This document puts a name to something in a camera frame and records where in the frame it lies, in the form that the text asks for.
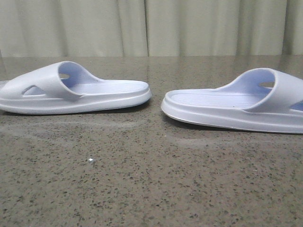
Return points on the light blue slipper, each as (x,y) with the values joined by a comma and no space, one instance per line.
(67,87)
(261,99)

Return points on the pale green curtain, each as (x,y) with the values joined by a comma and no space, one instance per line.
(53,28)

